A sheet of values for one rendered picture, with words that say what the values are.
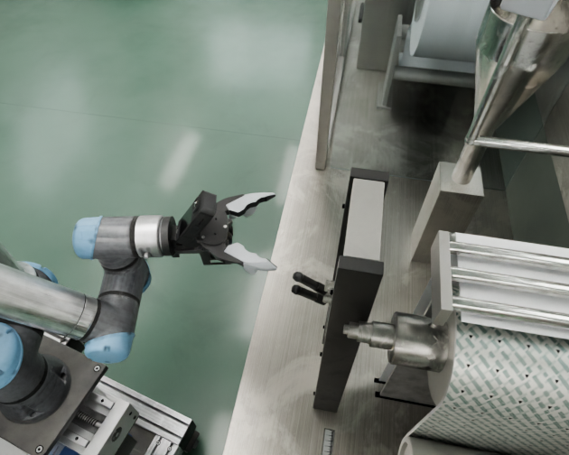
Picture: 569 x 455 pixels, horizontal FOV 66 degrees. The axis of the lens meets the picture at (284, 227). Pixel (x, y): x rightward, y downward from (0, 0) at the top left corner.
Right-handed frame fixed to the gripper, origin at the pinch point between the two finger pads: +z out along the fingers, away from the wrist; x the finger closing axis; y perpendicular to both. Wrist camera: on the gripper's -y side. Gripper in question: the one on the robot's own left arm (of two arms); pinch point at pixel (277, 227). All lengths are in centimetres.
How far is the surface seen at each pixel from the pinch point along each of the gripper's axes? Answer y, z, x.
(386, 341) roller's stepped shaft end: -14.4, 12.7, 24.4
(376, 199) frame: -21.6, 12.2, 8.7
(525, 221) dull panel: 29, 63, -16
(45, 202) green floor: 139, -127, -99
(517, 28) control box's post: -34.3, 28.5, -6.3
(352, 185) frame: -21.2, 9.6, 6.2
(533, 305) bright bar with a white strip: -23.5, 26.3, 23.5
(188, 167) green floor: 142, -51, -124
